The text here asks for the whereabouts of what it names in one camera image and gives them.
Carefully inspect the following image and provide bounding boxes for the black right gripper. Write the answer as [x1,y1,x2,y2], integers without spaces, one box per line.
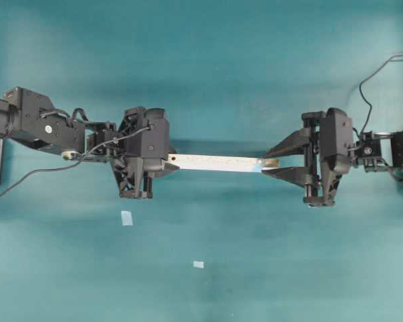
[261,111,343,207]

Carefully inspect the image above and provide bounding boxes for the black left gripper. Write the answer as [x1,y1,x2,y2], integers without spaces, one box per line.
[112,119,180,199]

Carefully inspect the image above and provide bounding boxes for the white wooden board with holes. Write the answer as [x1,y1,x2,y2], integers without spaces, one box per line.
[168,154,279,173]

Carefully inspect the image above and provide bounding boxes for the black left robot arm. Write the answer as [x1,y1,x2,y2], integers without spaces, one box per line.
[0,87,179,199]

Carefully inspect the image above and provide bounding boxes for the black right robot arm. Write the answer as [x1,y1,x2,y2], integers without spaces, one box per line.
[263,108,403,207]

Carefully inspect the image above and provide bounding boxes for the blue tape marker left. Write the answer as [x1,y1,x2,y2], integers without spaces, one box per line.
[121,211,133,226]

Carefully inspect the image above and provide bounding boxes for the blue tape marker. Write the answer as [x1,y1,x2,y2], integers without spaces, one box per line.
[193,261,204,268]
[121,211,133,226]

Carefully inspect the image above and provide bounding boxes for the blue tape marker centre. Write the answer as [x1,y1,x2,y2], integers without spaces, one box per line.
[193,261,204,268]

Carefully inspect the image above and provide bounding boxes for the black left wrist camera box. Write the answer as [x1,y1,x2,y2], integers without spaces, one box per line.
[122,107,170,171]

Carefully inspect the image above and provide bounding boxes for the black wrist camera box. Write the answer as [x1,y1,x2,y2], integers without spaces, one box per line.
[122,107,170,171]
[320,108,353,174]

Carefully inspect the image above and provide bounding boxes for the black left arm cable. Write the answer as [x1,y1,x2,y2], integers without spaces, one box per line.
[0,123,154,197]

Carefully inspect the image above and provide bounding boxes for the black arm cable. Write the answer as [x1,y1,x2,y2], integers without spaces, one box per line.
[357,52,403,135]
[0,123,154,197]

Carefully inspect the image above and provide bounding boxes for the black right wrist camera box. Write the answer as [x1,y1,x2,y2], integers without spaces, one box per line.
[320,108,353,174]

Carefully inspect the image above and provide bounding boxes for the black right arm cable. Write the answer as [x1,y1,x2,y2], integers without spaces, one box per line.
[357,52,403,135]

